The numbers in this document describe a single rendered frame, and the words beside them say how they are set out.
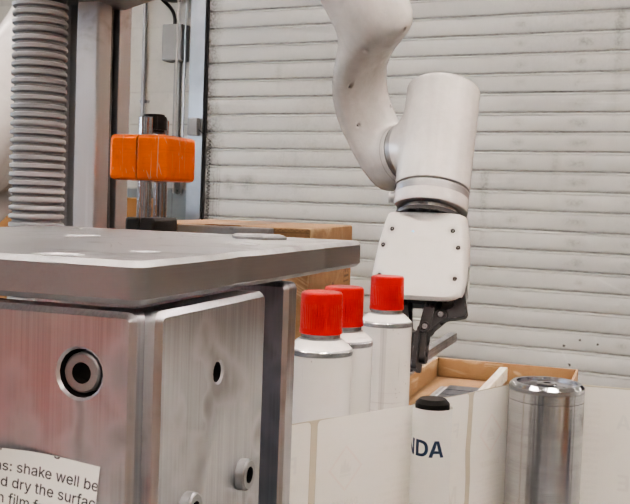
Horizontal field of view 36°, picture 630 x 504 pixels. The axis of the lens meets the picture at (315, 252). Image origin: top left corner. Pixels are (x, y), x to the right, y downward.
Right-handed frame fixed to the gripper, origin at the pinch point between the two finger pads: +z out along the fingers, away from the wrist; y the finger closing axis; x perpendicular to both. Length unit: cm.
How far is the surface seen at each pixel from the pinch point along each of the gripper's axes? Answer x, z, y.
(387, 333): -11.1, 0.7, -0.1
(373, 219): 380, -150, -121
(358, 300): -24.7, 1.2, 0.7
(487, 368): 78, -14, -4
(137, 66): 375, -246, -286
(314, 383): -29.6, 9.2, -0.4
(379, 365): -10.1, 3.7, -0.8
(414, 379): 60, -8, -13
